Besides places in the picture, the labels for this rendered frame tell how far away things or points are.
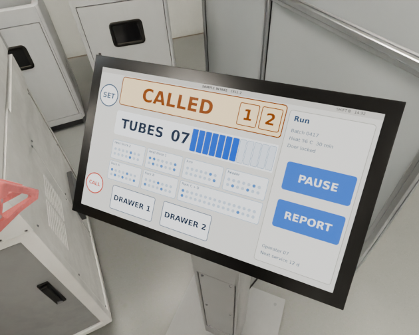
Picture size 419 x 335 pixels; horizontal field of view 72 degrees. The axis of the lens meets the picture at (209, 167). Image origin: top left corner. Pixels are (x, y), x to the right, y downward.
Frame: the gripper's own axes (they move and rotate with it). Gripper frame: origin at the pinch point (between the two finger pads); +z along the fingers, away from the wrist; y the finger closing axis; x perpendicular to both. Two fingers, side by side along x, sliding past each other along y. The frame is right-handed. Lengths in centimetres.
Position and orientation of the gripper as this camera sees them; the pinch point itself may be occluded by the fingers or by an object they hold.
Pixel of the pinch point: (24, 192)
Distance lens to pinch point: 50.1
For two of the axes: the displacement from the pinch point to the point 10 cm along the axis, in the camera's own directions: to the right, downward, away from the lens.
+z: 3.3, -0.9, 9.4
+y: -9.2, -2.2, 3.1
